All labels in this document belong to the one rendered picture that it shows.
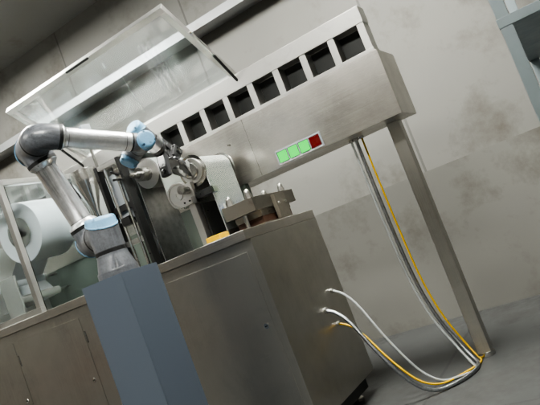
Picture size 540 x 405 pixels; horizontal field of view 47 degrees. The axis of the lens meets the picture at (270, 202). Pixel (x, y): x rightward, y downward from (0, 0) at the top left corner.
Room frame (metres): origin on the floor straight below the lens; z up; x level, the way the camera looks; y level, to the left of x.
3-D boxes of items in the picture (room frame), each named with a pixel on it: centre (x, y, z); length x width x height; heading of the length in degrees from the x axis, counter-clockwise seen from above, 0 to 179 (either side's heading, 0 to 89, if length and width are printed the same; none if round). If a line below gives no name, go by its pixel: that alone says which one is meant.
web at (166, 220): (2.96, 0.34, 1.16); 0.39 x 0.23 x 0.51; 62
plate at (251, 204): (2.85, 0.04, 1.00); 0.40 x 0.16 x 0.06; 152
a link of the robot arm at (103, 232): (2.27, 0.61, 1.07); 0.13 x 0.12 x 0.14; 34
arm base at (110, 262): (2.27, 0.61, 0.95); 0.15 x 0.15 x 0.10
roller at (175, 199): (2.96, 0.33, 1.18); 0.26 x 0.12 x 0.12; 152
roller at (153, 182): (3.03, 0.44, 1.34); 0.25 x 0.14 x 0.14; 152
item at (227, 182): (2.87, 0.17, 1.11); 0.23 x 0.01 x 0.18; 152
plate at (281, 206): (2.82, -0.04, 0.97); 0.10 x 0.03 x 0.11; 152
